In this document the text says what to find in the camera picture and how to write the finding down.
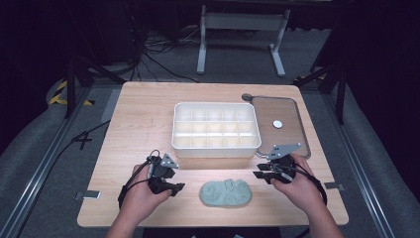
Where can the white metal table frame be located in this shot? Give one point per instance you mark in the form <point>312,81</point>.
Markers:
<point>242,23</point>

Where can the silver tape piece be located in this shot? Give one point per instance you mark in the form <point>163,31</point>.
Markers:
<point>335,186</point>
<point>88,194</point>

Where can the person's right hand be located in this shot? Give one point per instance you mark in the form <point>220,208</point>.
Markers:
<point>297,193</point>

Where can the white compartment storage box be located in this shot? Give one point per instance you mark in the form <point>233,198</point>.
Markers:
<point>216,129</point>

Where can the person's left hand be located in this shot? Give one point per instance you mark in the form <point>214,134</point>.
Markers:
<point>142,195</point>

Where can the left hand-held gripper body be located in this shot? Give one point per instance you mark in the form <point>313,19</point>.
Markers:
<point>160,172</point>

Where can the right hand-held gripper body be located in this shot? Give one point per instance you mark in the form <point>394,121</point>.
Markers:
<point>280,162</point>

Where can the brown wooden board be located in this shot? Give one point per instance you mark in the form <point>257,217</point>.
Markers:
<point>280,112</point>

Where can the aluminium floor rail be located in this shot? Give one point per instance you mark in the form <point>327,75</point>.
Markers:
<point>360,172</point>
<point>36,168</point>

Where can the black tripod stand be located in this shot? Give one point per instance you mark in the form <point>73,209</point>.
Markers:
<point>79,76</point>
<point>333,86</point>

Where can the grey-green rolled cloth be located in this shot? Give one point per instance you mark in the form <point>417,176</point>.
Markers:
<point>225,193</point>

